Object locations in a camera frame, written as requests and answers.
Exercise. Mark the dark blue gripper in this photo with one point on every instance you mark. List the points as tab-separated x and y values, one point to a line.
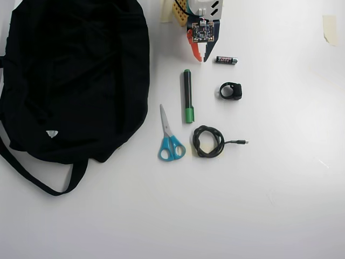
211	51

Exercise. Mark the green and black marker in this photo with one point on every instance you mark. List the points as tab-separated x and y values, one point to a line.
187	91

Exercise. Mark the black fabric bag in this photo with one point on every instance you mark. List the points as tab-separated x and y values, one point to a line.
67	81

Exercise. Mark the black AA battery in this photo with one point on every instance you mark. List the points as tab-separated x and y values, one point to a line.
225	60

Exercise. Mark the yellow perforated base block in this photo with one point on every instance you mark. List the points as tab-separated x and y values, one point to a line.
180	14

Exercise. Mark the beige masking tape strip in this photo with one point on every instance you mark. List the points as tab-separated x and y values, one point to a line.
330	29
165	13

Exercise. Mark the bare camera circuit board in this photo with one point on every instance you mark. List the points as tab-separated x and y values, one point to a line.
202	31

